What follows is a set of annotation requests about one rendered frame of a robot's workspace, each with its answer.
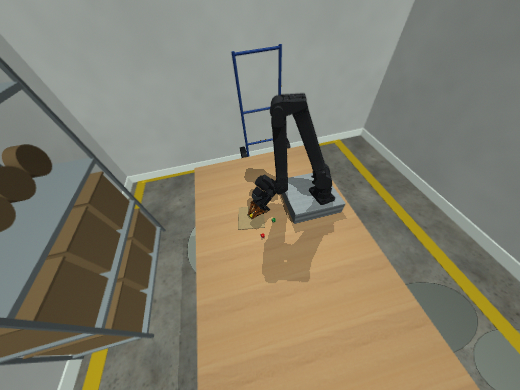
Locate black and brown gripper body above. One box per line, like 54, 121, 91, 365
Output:
253, 200, 270, 211

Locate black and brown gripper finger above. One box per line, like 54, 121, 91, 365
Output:
252, 207, 266, 219
248, 201, 258, 215

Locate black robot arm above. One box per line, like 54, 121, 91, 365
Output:
252, 93, 335, 206

